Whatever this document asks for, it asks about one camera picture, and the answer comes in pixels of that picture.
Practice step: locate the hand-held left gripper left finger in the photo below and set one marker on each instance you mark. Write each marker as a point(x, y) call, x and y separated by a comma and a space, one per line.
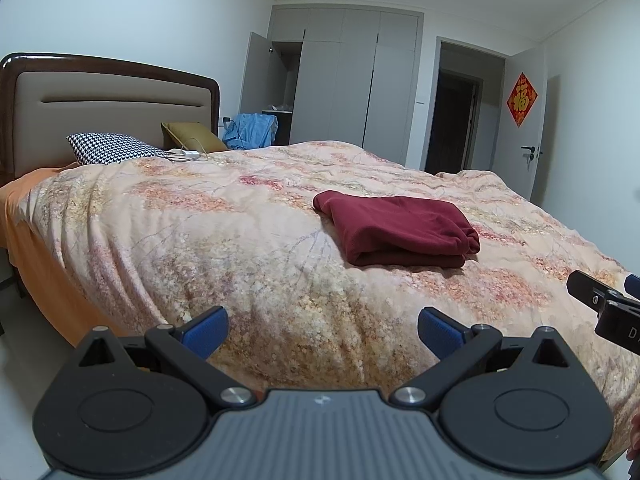
point(205, 332)

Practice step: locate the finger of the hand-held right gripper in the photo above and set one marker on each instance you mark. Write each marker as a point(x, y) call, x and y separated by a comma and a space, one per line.
point(634, 285)
point(585, 287)

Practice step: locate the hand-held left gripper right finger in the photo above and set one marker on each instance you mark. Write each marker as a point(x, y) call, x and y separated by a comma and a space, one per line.
point(440, 332)

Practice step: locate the dark red knit sweater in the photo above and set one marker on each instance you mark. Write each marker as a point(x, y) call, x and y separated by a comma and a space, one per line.
point(400, 225)

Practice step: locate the white room door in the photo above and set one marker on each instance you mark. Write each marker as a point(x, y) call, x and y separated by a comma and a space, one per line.
point(520, 160)

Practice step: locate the orange bed sheet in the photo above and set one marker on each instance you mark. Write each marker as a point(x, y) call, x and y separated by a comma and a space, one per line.
point(35, 250)

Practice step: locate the red diamond door decoration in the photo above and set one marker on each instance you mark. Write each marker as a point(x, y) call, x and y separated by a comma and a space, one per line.
point(522, 100)

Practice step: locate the olive green pillow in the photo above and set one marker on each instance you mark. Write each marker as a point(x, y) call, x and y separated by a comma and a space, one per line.
point(192, 135)

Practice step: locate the blue garment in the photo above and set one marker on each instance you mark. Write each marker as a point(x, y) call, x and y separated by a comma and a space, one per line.
point(250, 130)

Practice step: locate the houndstooth pillow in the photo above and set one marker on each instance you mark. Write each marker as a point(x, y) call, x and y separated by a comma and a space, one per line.
point(110, 147)

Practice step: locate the open grey wardrobe door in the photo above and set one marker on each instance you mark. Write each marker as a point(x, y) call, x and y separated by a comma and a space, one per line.
point(255, 75)

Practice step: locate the grey built-in wardrobe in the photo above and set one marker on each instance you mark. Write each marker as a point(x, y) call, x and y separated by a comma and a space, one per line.
point(340, 85)

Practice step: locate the open doorway with grey frame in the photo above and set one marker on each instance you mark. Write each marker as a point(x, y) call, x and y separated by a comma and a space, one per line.
point(455, 120)

